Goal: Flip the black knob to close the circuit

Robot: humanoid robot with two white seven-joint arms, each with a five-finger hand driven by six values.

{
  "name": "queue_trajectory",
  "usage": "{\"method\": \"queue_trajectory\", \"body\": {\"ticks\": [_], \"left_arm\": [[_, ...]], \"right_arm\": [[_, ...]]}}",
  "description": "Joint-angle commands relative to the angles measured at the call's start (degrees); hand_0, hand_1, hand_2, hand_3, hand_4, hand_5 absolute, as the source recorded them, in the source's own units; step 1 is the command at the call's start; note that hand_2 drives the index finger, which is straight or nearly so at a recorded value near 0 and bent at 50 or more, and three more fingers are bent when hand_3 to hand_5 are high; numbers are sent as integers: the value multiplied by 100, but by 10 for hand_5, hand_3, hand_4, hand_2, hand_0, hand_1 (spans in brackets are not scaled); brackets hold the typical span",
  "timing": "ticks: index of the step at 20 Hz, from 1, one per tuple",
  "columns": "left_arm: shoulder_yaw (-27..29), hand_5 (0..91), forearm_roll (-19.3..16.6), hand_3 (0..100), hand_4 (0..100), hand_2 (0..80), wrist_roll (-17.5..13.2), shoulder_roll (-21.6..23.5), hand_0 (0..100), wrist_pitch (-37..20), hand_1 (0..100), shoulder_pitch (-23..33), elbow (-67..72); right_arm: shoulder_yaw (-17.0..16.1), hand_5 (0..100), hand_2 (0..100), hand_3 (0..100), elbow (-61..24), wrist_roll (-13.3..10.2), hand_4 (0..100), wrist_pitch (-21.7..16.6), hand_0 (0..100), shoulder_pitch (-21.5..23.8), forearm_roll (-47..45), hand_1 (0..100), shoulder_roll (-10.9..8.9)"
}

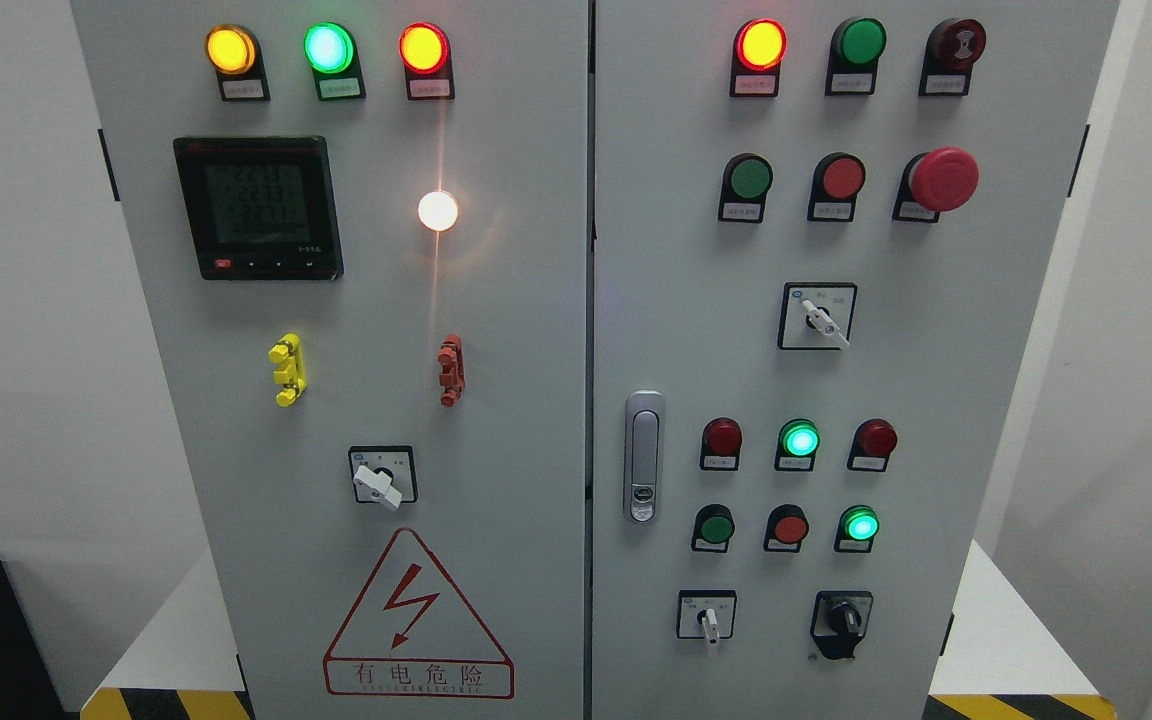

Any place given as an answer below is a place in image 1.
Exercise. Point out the left grey cabinet door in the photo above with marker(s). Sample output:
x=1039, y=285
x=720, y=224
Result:
x=502, y=473

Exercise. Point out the red electrical hazard sticker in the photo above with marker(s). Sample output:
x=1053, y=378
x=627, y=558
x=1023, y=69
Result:
x=412, y=632

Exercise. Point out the yellow terminal connector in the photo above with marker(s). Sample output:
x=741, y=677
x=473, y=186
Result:
x=289, y=372

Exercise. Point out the green push button upper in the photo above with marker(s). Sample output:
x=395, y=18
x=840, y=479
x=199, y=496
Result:
x=745, y=183

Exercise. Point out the white selector switch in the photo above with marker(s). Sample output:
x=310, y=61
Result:
x=817, y=315
x=707, y=615

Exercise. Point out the red push button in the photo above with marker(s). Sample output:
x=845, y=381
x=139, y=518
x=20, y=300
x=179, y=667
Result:
x=836, y=183
x=786, y=529

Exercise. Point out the white lit indicator lamp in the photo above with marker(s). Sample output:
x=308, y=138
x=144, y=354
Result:
x=438, y=210

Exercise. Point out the green lit indicator middle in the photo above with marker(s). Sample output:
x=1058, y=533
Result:
x=797, y=446

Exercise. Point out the white selector switch left door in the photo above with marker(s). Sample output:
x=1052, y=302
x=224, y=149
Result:
x=384, y=474

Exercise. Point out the green push button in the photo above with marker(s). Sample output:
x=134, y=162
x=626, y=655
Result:
x=713, y=529
x=745, y=183

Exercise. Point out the green indicator light top left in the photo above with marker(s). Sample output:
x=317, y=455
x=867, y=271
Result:
x=331, y=51

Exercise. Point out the green push button lower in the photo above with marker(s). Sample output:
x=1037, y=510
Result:
x=713, y=529

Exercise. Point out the dark red indicator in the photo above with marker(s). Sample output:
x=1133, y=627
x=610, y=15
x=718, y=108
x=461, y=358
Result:
x=872, y=446
x=721, y=443

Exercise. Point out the red push button upper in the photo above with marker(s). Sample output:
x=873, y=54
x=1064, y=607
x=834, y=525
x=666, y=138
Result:
x=836, y=183

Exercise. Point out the red lit indicator right door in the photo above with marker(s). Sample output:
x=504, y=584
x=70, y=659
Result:
x=757, y=53

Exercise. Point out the yellow indicator light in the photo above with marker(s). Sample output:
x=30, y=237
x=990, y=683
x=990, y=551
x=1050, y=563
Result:
x=236, y=57

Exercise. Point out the black digital power meter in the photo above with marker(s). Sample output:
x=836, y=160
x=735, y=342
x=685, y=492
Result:
x=260, y=208

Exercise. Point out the green lit button lower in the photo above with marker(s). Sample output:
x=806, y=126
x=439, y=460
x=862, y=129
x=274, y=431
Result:
x=857, y=527

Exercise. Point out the white selector switch lower right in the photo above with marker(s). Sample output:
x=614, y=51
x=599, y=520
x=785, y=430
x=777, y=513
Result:
x=707, y=615

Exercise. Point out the black rotary knob switch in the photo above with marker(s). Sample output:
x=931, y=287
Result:
x=839, y=622

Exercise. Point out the red push button lower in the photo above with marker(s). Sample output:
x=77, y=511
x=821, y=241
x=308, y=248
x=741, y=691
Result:
x=786, y=529

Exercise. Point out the red terminal connector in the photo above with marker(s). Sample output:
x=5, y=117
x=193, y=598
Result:
x=451, y=363

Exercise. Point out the right grey cabinet door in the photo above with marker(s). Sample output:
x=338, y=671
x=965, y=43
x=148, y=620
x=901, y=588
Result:
x=691, y=306

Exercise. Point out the dark red buzzer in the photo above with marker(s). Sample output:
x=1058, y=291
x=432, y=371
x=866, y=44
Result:
x=951, y=51

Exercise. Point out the green unlit indicator top right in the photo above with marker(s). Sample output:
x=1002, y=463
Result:
x=856, y=47

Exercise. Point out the red-orange indicator light left door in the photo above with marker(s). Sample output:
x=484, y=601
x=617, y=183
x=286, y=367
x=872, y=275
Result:
x=425, y=52

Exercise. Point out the white selector switch upper right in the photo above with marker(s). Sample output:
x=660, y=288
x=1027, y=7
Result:
x=817, y=315

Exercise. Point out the red emergency stop button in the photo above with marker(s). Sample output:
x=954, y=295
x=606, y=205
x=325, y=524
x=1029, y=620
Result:
x=934, y=182

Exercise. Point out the grey cabinet door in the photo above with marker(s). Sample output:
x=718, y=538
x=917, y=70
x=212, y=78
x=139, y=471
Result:
x=502, y=473
x=691, y=306

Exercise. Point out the dark red indicator left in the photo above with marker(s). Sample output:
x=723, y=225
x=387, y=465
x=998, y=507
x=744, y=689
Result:
x=721, y=443

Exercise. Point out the silver door lock handle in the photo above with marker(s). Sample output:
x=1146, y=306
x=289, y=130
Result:
x=644, y=413

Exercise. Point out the dark red indicator right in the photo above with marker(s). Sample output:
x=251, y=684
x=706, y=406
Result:
x=872, y=446

